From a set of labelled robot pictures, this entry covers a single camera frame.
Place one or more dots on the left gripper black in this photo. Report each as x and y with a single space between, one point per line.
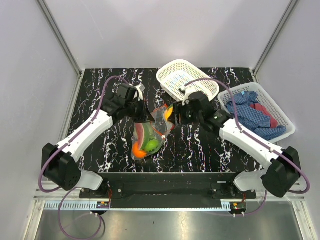
146 116

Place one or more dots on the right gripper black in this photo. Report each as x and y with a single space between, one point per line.
178 108

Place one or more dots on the fake peach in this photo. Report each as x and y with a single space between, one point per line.
167 114

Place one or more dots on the clear zip top bag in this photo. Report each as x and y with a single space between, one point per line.
160 127

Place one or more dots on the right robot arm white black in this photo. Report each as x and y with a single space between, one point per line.
280 166

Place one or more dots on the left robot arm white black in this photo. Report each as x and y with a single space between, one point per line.
60 161

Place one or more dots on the fake watermelon slice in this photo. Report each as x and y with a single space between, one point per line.
144 133

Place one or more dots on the fake green apple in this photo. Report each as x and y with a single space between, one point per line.
151 146

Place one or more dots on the fake orange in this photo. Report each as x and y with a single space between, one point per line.
138 153

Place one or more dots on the white perforated basket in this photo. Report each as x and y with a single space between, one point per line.
179 72

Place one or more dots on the blue patterned cloth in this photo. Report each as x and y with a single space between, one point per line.
250 118

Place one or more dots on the white laundry basket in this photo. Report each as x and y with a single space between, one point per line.
265 100

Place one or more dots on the red cloth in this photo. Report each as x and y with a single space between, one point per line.
269 120

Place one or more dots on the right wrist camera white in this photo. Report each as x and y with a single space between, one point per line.
187 91

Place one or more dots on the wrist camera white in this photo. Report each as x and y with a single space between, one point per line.
187 91
139 95

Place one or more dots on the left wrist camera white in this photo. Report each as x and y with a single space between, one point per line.
139 95

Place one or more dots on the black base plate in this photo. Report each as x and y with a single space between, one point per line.
168 191

